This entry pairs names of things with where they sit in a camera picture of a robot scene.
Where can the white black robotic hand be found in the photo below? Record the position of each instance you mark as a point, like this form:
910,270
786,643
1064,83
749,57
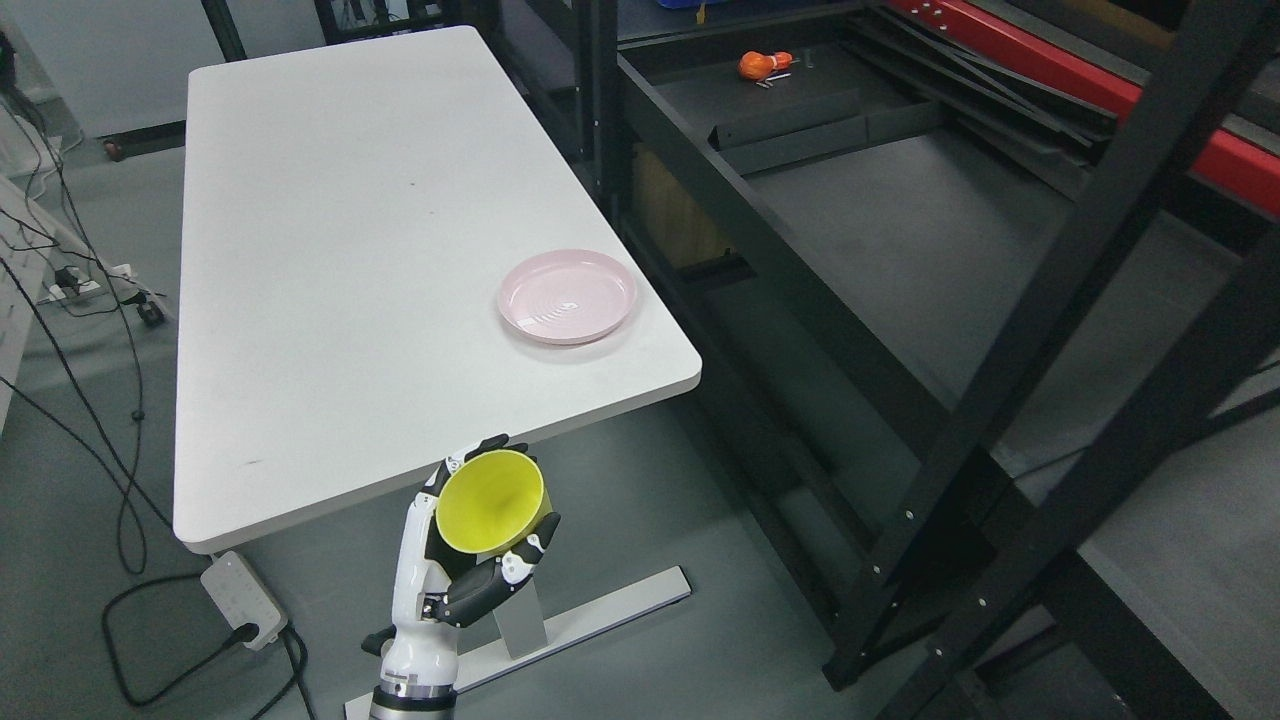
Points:
439,591

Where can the yellow plastic cup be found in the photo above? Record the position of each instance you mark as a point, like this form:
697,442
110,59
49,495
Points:
493,501

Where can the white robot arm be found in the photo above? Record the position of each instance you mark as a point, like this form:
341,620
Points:
438,703

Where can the orange toy on shelf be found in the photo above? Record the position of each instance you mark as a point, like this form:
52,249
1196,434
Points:
760,67

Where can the white power strip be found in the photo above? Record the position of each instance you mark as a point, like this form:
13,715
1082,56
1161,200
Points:
239,594

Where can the pink plastic plate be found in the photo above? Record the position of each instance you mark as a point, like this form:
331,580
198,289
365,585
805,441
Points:
567,296

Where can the white rectangular table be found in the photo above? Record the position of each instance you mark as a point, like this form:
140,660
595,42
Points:
350,213

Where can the black metal shelving rack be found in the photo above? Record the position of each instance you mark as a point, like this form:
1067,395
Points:
997,369

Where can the red metal beam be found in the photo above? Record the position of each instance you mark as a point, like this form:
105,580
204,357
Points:
1230,162

